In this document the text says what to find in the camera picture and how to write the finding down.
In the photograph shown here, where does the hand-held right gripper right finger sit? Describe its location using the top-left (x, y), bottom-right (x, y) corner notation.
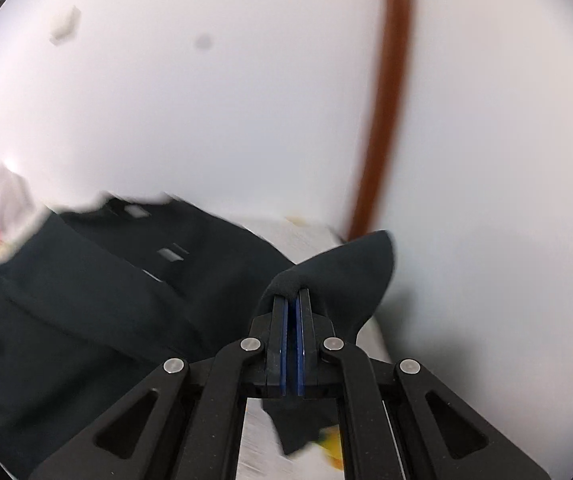
top-left (293, 287), bottom-right (552, 480)

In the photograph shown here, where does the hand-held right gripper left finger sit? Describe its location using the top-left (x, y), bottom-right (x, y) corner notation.
top-left (29, 295), bottom-right (293, 480)

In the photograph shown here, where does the dark navy garment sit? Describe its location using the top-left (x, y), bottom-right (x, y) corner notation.
top-left (0, 190), bottom-right (398, 463)

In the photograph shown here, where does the fruit print lace tablecloth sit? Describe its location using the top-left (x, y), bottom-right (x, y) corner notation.
top-left (236, 216), bottom-right (397, 480)

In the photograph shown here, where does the brown wooden door trim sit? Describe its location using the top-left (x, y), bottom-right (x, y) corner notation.
top-left (346, 0), bottom-right (419, 243)

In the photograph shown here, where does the white paper bag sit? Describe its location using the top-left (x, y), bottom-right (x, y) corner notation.
top-left (0, 162), bottom-right (37, 241)

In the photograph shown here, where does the white wall switch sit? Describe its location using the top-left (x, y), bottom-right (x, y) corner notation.
top-left (49, 6), bottom-right (81, 46)

